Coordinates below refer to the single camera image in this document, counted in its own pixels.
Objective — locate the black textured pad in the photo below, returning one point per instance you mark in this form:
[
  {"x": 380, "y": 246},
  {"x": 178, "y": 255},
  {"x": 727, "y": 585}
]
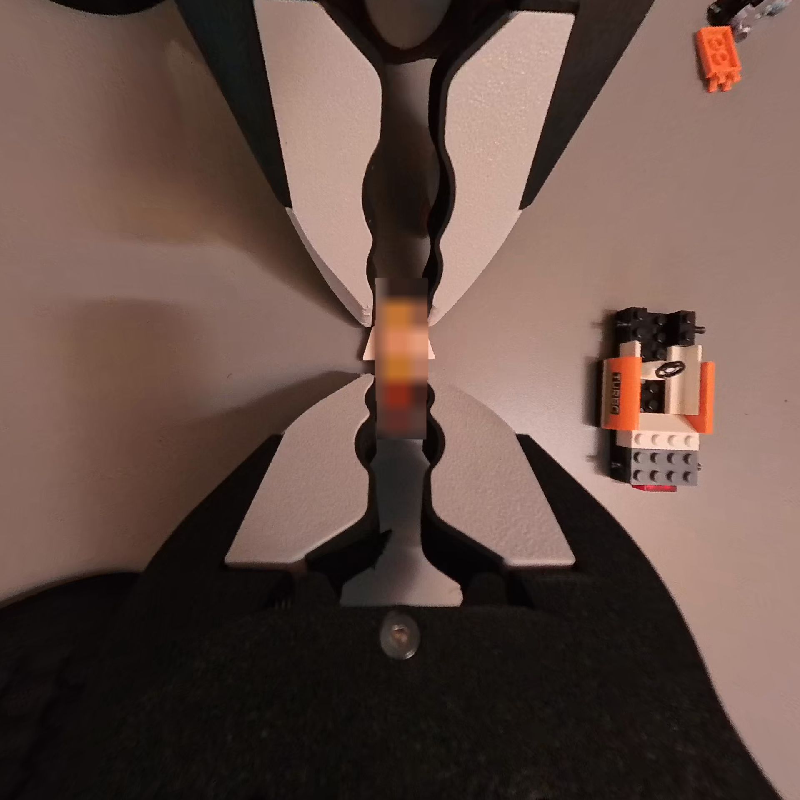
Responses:
[{"x": 63, "y": 688}]

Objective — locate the orange lego plate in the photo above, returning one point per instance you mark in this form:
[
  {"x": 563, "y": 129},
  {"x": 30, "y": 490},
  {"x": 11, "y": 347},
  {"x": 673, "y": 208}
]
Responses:
[{"x": 718, "y": 56}]

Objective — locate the orange white lego car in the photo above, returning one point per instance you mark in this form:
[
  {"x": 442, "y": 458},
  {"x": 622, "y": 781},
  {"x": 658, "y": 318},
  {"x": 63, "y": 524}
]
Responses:
[{"x": 656, "y": 413}]

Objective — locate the white wing lego piece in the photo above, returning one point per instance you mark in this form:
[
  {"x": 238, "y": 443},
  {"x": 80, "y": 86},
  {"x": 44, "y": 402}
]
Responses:
[{"x": 368, "y": 348}]

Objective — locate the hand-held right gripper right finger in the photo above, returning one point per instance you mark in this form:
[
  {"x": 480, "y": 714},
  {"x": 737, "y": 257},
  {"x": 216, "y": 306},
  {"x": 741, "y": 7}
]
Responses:
[{"x": 500, "y": 494}]

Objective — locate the black grey hinge piece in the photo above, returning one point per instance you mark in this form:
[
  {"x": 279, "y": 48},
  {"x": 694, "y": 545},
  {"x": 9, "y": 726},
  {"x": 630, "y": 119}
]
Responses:
[{"x": 740, "y": 13}]

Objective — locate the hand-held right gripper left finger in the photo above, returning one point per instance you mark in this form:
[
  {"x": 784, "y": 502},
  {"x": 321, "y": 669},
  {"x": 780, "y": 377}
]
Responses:
[{"x": 306, "y": 494}]

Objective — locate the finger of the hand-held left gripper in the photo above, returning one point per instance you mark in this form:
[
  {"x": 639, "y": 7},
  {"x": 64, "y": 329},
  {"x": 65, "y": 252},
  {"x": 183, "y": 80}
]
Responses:
[
  {"x": 319, "y": 138},
  {"x": 500, "y": 138}
]

